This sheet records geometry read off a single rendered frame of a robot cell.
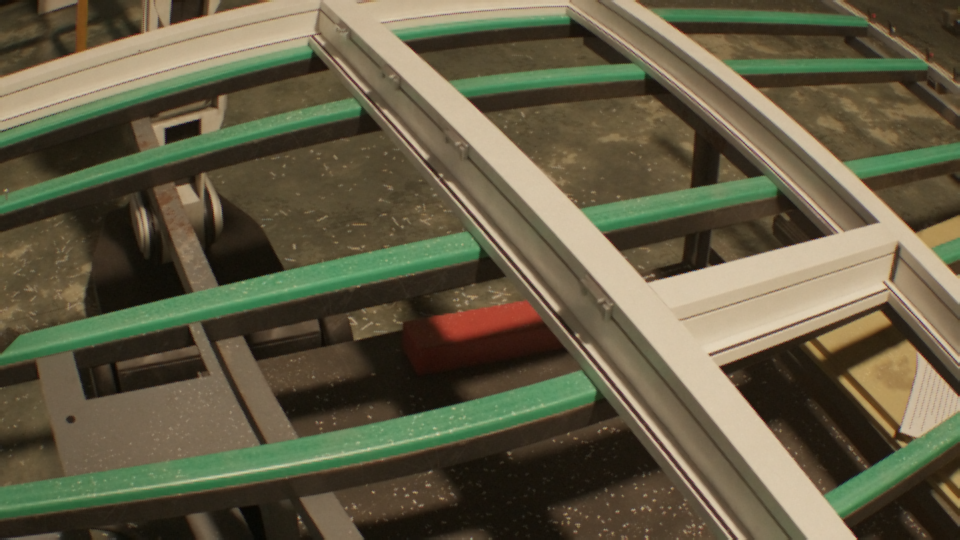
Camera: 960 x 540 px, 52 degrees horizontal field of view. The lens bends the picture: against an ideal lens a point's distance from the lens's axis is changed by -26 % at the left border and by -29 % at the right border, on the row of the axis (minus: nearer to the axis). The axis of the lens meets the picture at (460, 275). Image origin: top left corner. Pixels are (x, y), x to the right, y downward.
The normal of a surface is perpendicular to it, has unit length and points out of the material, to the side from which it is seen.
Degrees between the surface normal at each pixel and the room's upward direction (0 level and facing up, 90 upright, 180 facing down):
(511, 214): 90
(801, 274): 90
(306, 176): 0
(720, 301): 90
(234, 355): 0
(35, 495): 0
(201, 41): 90
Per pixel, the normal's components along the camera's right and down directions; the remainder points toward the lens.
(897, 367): 0.04, -0.84
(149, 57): 0.40, 0.51
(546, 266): -0.91, 0.18
